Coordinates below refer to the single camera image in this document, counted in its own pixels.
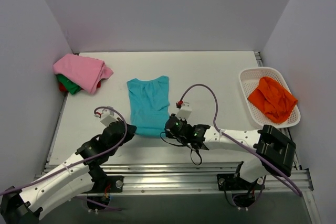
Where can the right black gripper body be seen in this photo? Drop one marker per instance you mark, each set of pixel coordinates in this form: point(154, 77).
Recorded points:
point(168, 125)

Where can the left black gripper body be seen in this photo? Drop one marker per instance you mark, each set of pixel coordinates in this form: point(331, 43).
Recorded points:
point(130, 128)

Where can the teal t-shirt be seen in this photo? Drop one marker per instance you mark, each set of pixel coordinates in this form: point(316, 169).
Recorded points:
point(149, 104)

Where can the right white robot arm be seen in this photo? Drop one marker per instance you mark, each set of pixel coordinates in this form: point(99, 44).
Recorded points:
point(273, 151)

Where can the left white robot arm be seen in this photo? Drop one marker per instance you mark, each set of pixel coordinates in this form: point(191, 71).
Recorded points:
point(80, 173)

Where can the green folded t-shirt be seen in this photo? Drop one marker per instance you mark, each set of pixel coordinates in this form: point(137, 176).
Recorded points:
point(65, 81)

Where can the pink folded t-shirt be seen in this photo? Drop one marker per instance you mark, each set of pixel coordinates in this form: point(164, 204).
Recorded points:
point(86, 72)

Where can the red folded t-shirt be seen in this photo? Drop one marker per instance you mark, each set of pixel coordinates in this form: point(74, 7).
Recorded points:
point(72, 88)

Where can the orange t-shirt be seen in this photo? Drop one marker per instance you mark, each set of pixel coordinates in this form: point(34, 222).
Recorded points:
point(273, 100)

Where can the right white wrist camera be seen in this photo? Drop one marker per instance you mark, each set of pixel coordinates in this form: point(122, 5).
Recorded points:
point(184, 110)

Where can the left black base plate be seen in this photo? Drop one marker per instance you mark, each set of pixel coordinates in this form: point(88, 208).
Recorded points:
point(115, 183)

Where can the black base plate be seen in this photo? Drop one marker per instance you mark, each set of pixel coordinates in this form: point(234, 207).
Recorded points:
point(228, 182)
point(115, 183)

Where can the aluminium rail frame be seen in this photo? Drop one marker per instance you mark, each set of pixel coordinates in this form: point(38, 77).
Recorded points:
point(160, 182)

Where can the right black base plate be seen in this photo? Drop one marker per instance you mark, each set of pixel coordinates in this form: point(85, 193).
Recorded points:
point(228, 182)

